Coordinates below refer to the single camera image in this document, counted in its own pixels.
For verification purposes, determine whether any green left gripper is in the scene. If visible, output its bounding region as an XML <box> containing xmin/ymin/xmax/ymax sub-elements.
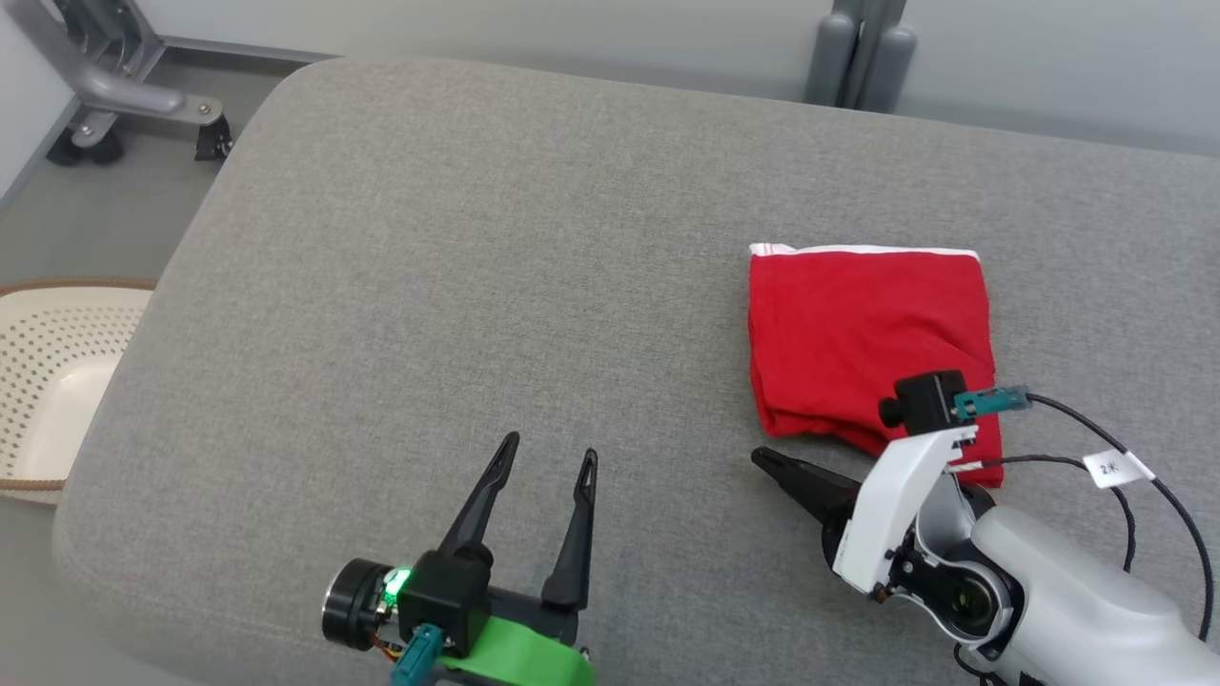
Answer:
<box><xmin>321</xmin><ymin>431</ymin><xmax>600</xmax><ymax>686</ymax></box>

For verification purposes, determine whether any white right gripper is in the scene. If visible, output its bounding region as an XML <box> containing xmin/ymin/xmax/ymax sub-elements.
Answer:
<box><xmin>750</xmin><ymin>425</ymin><xmax>980</xmax><ymax>595</ymax></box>

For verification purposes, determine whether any red white jersey with print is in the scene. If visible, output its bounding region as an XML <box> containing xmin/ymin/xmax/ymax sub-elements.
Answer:
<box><xmin>748</xmin><ymin>243</ymin><xmax>1005</xmax><ymax>488</ymax></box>

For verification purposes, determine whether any white perforated laundry basket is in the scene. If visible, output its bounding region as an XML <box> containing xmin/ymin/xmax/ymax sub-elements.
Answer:
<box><xmin>0</xmin><ymin>276</ymin><xmax>158</xmax><ymax>505</ymax></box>

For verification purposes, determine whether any grey wheeled metal stand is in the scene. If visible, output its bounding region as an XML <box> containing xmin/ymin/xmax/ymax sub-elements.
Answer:
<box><xmin>8</xmin><ymin>0</ymin><xmax>235</xmax><ymax>169</ymax></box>

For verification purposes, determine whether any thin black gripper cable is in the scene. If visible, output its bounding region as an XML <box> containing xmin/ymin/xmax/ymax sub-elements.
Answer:
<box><xmin>948</xmin><ymin>455</ymin><xmax>1137</xmax><ymax>575</ymax></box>

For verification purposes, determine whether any white cable label tag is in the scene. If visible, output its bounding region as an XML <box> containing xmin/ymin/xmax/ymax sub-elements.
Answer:
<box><xmin>1084</xmin><ymin>449</ymin><xmax>1156</xmax><ymax>491</ymax></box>

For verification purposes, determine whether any grey partition post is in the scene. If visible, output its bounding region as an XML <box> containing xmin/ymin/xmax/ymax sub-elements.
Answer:
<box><xmin>803</xmin><ymin>0</ymin><xmax>919</xmax><ymax>115</ymax></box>

